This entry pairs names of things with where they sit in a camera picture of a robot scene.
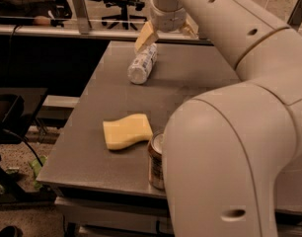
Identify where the right metal railing post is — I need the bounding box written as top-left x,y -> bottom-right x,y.
287,0 -> 302,31

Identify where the clear plastic water bottle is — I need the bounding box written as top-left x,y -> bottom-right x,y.
127,43 -> 158,85

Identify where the metal railing post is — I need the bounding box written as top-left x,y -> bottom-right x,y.
287,0 -> 302,31
72,0 -> 92,35

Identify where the open soda can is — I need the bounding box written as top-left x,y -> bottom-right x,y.
148,131 -> 164,190

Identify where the white cabinet under table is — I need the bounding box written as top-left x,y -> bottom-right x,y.
55,193 -> 302,237

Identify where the black office chair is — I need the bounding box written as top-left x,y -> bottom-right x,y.
90,0 -> 147,31

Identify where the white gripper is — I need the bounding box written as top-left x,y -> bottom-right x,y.
134,0 -> 198,53

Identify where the black cable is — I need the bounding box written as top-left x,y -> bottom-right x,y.
0,128 -> 44,168

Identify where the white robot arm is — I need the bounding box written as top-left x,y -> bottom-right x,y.
135,0 -> 302,237

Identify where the left metal railing post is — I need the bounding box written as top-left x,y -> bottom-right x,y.
72,0 -> 92,35

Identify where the green crumpled wrapper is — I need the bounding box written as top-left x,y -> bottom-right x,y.
29,155 -> 47,191

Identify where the yellow sponge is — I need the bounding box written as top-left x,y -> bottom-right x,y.
103,114 -> 153,150

